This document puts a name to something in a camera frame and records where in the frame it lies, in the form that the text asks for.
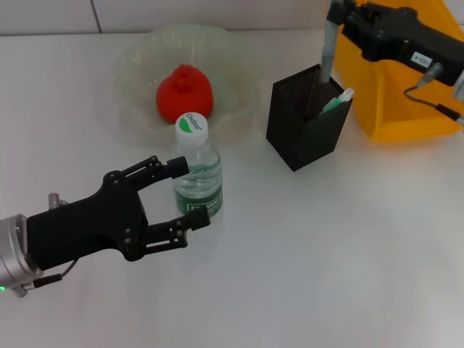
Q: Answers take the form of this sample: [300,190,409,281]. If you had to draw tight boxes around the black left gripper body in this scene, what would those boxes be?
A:
[27,170,149,271]

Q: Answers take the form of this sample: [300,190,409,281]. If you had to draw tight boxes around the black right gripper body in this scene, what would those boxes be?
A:
[342,5,464,87]

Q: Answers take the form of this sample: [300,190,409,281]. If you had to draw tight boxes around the clear green-label water bottle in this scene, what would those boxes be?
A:
[170,112,223,218]

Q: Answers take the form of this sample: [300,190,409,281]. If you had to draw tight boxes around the grey pen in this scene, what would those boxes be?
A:
[319,20,340,84]

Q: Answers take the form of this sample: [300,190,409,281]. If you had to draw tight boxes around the red-orange toy orange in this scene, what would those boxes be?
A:
[155,64,214,125]

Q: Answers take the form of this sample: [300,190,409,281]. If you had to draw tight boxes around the black mesh pen holder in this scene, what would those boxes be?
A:
[265,64,354,172]

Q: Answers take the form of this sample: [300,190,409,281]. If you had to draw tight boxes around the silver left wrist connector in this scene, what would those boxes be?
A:
[48,192,70,210]

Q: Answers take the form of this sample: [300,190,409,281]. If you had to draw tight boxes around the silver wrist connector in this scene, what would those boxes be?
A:
[416,62,445,88]
[48,192,70,210]

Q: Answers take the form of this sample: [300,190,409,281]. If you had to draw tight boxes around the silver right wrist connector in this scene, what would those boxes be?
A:
[416,62,445,88]

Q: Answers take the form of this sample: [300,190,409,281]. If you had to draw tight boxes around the yellow plastic bin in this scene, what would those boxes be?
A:
[331,0,464,144]

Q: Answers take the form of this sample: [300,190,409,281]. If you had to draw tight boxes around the pale green glass bowl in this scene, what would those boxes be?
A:
[114,24,268,146]

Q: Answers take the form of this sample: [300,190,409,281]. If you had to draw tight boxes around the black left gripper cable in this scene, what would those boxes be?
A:
[32,259,77,289]

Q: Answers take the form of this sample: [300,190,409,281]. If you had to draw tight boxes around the grey right gripper cable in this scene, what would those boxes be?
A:
[404,85,464,128]

